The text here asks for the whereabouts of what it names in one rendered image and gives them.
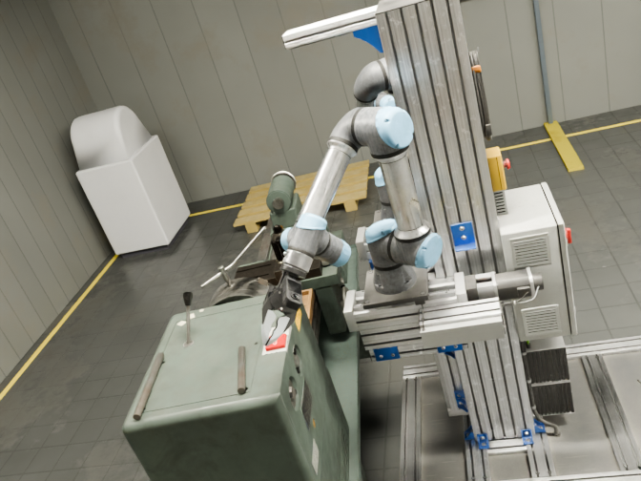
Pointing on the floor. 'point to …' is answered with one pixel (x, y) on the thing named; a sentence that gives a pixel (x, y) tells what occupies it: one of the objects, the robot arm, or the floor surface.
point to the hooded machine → (128, 181)
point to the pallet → (348, 188)
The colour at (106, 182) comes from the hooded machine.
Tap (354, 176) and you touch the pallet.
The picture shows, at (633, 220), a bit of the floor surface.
